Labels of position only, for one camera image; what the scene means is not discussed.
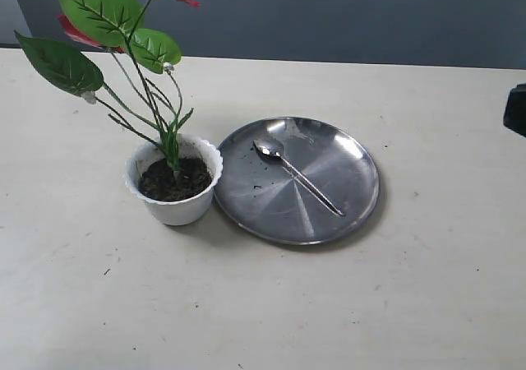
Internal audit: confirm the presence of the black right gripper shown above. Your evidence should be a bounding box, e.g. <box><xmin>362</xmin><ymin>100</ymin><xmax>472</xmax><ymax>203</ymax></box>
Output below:
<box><xmin>503</xmin><ymin>83</ymin><xmax>526</xmax><ymax>136</ymax></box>

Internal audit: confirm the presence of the stainless steel spork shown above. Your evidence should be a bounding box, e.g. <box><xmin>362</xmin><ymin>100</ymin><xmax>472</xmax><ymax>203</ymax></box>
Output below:
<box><xmin>253</xmin><ymin>137</ymin><xmax>345</xmax><ymax>217</ymax></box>

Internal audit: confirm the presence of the artificial red anthurium plant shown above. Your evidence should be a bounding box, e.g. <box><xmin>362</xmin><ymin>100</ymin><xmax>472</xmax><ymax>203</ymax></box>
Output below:
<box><xmin>15</xmin><ymin>0</ymin><xmax>200</xmax><ymax>173</ymax></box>

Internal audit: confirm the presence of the white scalloped flower pot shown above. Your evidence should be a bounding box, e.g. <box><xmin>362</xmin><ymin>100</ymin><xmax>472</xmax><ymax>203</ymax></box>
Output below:
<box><xmin>123</xmin><ymin>133</ymin><xmax>223</xmax><ymax>226</ymax></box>

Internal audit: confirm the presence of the dark soil in pot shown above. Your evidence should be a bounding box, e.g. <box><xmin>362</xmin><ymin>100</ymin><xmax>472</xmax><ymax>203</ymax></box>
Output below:
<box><xmin>139</xmin><ymin>158</ymin><xmax>212</xmax><ymax>202</ymax></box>

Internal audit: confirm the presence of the round stainless steel plate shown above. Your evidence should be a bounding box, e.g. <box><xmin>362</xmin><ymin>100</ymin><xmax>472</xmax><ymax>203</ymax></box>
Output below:
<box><xmin>215</xmin><ymin>117</ymin><xmax>381</xmax><ymax>245</ymax></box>

